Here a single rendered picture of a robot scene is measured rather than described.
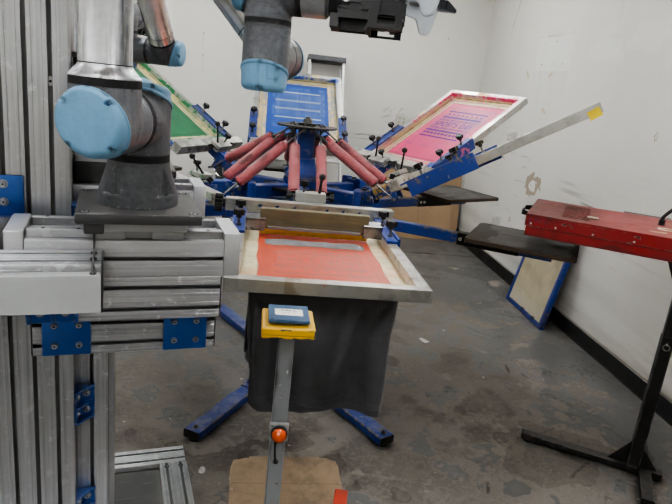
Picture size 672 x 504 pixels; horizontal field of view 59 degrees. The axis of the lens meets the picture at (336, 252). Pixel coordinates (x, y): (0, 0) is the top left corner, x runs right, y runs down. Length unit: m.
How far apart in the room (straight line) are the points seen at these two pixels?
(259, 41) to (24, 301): 0.57
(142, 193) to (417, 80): 5.45
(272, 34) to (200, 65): 5.34
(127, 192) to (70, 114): 0.20
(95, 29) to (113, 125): 0.15
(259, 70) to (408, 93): 5.50
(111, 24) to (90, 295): 0.44
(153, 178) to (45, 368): 0.55
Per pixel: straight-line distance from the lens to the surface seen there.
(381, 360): 1.88
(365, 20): 0.99
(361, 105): 6.36
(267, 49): 0.98
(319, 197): 2.48
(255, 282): 1.64
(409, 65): 6.45
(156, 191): 1.19
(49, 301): 1.12
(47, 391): 1.55
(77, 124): 1.05
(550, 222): 2.52
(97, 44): 1.06
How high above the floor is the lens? 1.53
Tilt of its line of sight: 16 degrees down
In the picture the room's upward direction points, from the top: 6 degrees clockwise
